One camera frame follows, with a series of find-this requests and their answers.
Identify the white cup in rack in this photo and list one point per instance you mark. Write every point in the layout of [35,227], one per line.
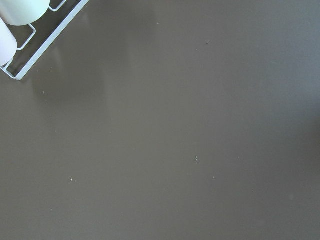
[8,44]

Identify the pale green cup in rack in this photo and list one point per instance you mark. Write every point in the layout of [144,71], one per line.
[22,12]

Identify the white wire dish rack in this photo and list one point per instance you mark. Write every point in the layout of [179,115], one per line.
[34,39]

